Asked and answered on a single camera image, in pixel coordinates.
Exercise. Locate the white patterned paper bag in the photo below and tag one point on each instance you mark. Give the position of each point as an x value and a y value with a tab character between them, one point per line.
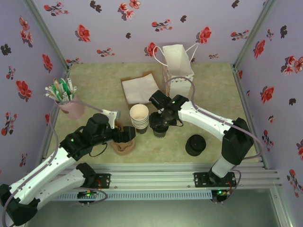
177	61

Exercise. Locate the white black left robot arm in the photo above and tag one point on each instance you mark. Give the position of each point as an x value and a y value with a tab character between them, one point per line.
47	165

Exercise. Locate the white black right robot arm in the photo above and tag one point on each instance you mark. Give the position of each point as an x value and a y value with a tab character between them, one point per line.
206	120

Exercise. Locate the stack of paper cups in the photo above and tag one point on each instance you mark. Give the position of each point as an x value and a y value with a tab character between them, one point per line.
139	116

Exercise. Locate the pink straw holder cup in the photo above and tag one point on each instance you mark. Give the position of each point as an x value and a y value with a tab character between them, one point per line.
73	110

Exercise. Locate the white napkin stack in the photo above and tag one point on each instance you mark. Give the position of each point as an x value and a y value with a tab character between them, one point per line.
139	87

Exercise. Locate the white napkins on brown paper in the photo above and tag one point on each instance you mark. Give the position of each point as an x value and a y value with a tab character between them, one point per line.
148	73

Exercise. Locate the white paper-wrapped straw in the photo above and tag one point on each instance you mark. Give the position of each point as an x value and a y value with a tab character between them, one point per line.
74	91
70	87
50	95
49	89

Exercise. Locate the stack of black lids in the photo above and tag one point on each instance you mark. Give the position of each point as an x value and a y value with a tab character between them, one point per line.
195	145

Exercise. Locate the green paper-wrapped straw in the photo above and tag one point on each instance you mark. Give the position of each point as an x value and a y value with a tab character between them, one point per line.
56	92
64	86

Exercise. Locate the tan paper-wrapped straw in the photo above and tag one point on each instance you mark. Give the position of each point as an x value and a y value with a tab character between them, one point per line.
56	83

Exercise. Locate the black controller board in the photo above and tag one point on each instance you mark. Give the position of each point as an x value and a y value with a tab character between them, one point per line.
87	195
220	194

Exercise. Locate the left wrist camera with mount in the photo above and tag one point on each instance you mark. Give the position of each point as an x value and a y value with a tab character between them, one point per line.
111	114

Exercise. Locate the aluminium front rail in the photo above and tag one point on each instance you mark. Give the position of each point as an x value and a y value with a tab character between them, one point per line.
154	175

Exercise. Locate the aluminium side rail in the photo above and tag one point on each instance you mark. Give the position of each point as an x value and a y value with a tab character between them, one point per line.
243	94

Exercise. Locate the aluminium corner post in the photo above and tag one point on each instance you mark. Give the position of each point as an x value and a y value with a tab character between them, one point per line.
46	30
255	30

